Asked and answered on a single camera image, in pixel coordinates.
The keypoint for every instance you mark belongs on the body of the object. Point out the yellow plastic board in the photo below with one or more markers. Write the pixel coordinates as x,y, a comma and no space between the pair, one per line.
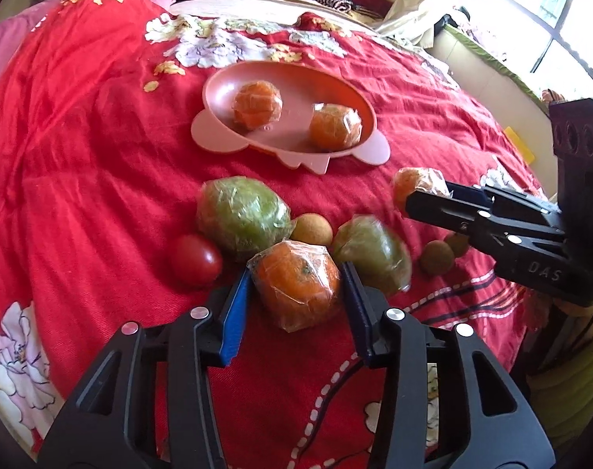
520,144

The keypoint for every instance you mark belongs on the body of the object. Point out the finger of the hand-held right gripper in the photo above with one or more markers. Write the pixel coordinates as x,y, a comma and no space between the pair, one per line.
472,195
443,212

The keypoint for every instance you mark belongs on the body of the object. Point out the pink plastic plate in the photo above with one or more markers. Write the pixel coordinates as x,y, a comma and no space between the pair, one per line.
296,119

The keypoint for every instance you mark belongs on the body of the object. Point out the cream blanket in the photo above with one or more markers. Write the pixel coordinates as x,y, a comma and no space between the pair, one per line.
257,2

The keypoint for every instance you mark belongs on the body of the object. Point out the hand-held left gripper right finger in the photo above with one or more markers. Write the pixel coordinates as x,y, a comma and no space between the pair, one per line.
357,312

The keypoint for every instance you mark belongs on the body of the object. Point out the beige padded bench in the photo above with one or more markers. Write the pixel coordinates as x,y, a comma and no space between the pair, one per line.
487,78

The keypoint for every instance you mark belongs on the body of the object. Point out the brown longan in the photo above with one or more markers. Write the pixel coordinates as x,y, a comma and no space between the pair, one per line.
435,258
456,245
313,229

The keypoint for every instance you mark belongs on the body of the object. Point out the red floral blanket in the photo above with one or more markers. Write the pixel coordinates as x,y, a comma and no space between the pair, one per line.
105,156

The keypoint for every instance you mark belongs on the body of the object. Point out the red tomato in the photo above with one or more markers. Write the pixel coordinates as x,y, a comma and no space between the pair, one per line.
193,260

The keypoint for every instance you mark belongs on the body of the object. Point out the pink bedsheet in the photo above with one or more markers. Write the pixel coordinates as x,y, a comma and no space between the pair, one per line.
8,49

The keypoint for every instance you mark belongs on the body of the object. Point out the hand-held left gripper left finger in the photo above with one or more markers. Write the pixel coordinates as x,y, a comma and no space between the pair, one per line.
233,320

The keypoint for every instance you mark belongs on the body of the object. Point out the green fruit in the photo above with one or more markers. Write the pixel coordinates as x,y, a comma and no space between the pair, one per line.
242,215
374,251

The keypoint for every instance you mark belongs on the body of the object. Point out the orange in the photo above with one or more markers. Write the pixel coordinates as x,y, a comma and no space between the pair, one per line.
257,105
333,127
296,278
413,181

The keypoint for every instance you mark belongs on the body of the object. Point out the window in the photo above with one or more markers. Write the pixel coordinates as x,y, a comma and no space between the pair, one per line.
545,5

